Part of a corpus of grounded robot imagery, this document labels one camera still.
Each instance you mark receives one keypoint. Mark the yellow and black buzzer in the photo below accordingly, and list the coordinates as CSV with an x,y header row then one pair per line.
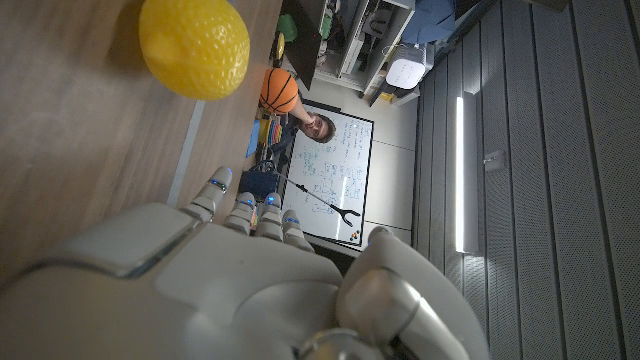
x,y
280,46

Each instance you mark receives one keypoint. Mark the white shelf cabinet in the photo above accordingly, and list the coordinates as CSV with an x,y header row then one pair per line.
x,y
365,45

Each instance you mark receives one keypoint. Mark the dark blue mug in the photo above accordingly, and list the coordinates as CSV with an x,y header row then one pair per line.
x,y
257,184

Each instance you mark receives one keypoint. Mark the blue flat block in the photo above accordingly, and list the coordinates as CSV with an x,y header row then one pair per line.
x,y
253,140

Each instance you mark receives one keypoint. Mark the black grabber stick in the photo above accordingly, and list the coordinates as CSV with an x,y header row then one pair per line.
x,y
320,200

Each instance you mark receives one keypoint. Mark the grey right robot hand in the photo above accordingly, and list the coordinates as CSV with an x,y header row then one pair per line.
x,y
225,300

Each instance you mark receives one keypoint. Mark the white rounded device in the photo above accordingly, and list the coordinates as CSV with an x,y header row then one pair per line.
x,y
405,70

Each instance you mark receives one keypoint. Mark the colourful stacked cups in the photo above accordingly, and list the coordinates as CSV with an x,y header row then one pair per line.
x,y
271,131

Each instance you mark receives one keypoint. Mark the green rounded object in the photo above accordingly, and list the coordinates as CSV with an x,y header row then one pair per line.
x,y
287,27

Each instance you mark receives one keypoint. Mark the large wall whiteboard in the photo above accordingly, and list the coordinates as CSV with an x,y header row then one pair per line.
x,y
340,165

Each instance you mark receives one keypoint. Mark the ceiling light strip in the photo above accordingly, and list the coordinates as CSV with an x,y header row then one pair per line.
x,y
462,175

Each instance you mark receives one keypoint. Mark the yellow toy lemon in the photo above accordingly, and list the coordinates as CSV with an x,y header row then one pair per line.
x,y
195,47

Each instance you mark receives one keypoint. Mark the person in dark polo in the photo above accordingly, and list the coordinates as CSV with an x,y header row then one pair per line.
x,y
319,127

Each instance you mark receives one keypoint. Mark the orange mini basketball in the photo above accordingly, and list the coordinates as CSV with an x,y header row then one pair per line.
x,y
278,91

